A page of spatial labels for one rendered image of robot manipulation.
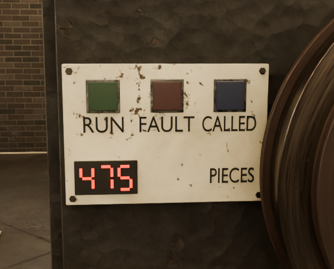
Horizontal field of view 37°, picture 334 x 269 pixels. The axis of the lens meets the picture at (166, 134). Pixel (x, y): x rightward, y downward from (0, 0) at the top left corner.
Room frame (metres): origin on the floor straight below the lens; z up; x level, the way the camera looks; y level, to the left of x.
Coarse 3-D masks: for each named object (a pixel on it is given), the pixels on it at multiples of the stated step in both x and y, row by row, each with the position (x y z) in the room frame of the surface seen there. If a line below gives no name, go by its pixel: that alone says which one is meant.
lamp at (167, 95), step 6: (156, 84) 0.61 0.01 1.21; (162, 84) 0.62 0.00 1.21; (168, 84) 0.62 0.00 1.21; (174, 84) 0.62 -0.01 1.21; (180, 84) 0.62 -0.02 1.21; (156, 90) 0.61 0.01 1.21; (162, 90) 0.62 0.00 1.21; (168, 90) 0.62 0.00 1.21; (174, 90) 0.62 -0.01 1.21; (180, 90) 0.62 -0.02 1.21; (156, 96) 0.61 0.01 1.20; (162, 96) 0.62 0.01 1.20; (168, 96) 0.62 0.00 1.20; (174, 96) 0.62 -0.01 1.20; (180, 96) 0.62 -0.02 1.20; (156, 102) 0.61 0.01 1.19; (162, 102) 0.62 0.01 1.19; (168, 102) 0.62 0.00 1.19; (174, 102) 0.62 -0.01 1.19; (180, 102) 0.62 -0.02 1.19; (156, 108) 0.61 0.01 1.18; (162, 108) 0.62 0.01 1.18; (168, 108) 0.62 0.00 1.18; (174, 108) 0.62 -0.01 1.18; (180, 108) 0.62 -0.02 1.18
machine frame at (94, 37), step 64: (64, 0) 0.63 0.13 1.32; (128, 0) 0.64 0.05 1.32; (192, 0) 0.64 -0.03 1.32; (256, 0) 0.65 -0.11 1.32; (320, 0) 0.66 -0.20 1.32; (64, 192) 0.63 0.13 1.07; (64, 256) 0.63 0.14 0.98; (128, 256) 0.64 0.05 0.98; (192, 256) 0.64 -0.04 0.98; (256, 256) 0.65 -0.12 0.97
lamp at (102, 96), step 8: (88, 88) 0.61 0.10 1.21; (96, 88) 0.61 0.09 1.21; (104, 88) 0.61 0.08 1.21; (112, 88) 0.61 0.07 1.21; (88, 96) 0.61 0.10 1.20; (96, 96) 0.61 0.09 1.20; (104, 96) 0.61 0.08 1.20; (112, 96) 0.61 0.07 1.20; (88, 104) 0.61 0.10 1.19; (96, 104) 0.61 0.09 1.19; (104, 104) 0.61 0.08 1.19; (112, 104) 0.61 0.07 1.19
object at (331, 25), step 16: (320, 32) 0.57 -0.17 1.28; (304, 64) 0.56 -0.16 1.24; (288, 80) 0.56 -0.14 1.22; (288, 96) 0.56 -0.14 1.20; (272, 112) 0.56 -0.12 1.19; (272, 128) 0.56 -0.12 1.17; (272, 144) 0.56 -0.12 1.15; (272, 208) 0.56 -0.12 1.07; (272, 224) 0.56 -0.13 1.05; (272, 240) 0.56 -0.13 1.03
